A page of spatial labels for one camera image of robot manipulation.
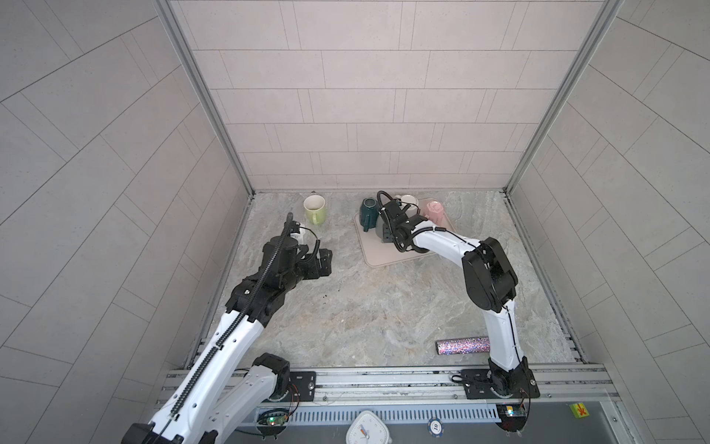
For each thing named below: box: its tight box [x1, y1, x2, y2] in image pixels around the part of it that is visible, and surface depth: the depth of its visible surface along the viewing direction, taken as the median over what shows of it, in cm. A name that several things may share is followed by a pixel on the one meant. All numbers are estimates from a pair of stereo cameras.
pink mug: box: [424, 200, 445, 227], surface depth 101 cm
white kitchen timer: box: [345, 410, 393, 444], surface depth 64 cm
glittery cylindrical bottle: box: [435, 336, 491, 356], surface depth 77 cm
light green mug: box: [303, 194, 327, 226], surface depth 101 cm
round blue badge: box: [427, 417, 445, 439], surface depth 67 cm
